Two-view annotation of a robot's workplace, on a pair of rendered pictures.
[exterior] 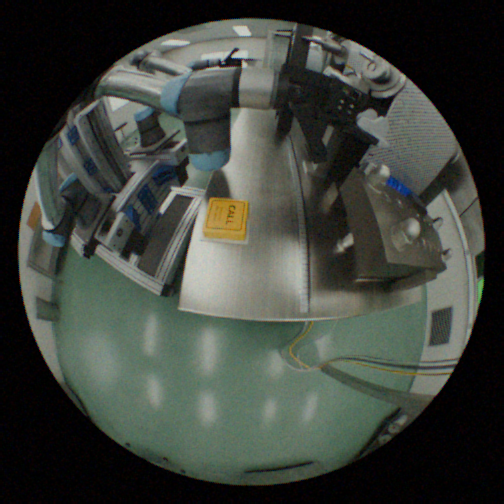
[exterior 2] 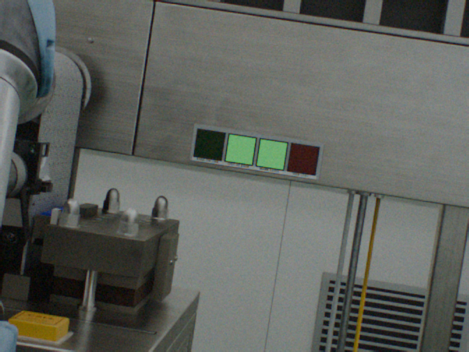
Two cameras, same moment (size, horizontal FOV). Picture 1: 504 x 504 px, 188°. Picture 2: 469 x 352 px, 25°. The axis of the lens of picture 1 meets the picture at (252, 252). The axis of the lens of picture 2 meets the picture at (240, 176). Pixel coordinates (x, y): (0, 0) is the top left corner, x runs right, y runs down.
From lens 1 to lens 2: 1.50 m
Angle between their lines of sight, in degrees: 84
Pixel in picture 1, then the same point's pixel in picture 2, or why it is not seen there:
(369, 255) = (130, 258)
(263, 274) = (108, 335)
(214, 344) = not seen: outside the picture
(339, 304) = (155, 324)
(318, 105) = not seen: hidden behind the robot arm
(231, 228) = (60, 319)
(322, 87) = (26, 156)
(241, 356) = not seen: outside the picture
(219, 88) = (12, 177)
